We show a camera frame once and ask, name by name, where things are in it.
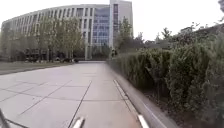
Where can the grey stone kerb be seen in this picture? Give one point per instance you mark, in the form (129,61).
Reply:
(133,97)

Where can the row of trees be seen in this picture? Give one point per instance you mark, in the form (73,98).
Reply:
(56,36)

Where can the green hedge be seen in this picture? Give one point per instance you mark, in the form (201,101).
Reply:
(173,73)

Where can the group of trees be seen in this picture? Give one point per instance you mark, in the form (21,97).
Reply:
(125,35)

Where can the grass strip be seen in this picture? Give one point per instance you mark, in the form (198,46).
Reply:
(20,66)

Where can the robot's own part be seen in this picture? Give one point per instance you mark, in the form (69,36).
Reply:
(143,122)
(79,122)

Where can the grey stone slab pavement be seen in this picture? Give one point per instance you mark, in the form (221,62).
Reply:
(66,88)

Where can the large curved grey building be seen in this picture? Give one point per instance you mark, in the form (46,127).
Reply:
(100,23)

